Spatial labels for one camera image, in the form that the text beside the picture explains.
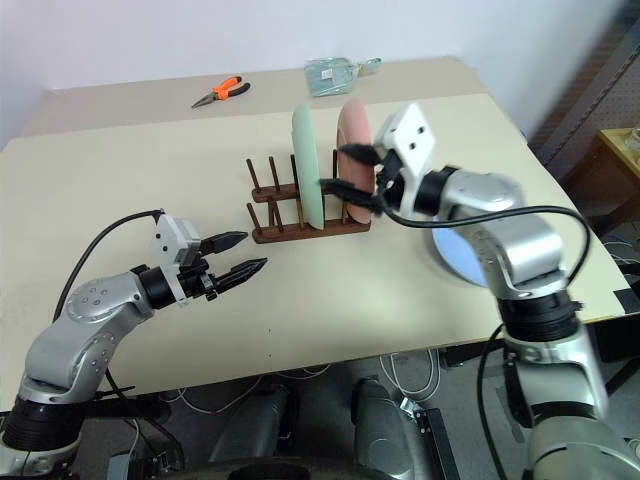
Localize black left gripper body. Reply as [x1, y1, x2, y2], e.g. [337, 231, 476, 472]
[177, 253, 222, 302]

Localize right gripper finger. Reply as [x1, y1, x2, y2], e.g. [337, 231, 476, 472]
[337, 142, 386, 166]
[318, 178, 387, 218]

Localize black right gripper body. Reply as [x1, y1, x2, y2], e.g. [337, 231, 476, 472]
[375, 149, 406, 214]

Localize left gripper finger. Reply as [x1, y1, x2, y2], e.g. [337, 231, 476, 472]
[213, 257, 269, 296]
[200, 230, 250, 257]

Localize pink plate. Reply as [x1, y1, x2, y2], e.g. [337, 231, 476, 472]
[335, 98, 378, 225]

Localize wooden dish rack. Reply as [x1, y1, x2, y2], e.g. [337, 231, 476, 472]
[244, 148, 373, 246]

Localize green plate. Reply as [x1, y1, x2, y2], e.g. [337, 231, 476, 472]
[291, 103, 327, 232]

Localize clear plastic bag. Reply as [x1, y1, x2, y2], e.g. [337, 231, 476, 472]
[304, 56, 384, 98]

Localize blue plate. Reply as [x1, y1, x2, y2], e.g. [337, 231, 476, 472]
[430, 224, 494, 289]

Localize dark rounded robot leg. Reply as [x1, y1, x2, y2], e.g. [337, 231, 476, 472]
[349, 377, 437, 480]
[207, 384, 302, 466]

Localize wooden side table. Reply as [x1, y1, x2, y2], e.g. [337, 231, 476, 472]
[564, 127, 640, 237]

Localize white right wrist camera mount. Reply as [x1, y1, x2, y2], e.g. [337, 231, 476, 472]
[372, 102, 439, 214]

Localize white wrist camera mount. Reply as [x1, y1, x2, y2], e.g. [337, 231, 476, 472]
[372, 102, 439, 214]
[151, 213, 203, 306]

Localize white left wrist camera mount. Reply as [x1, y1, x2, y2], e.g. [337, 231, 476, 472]
[151, 213, 203, 306]

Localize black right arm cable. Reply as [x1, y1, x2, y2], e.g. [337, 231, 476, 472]
[382, 204, 592, 301]

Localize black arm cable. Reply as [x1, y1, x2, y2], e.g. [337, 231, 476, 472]
[52, 209, 166, 326]
[382, 204, 592, 301]

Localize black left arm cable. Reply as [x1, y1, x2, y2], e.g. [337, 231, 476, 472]
[52, 209, 166, 326]

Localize orange handled pliers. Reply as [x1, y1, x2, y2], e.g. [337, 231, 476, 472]
[191, 75, 252, 110]

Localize white floor cable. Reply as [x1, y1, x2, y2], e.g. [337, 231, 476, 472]
[377, 349, 451, 404]

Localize black metal bracket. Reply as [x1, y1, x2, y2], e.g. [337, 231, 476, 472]
[399, 397, 459, 480]

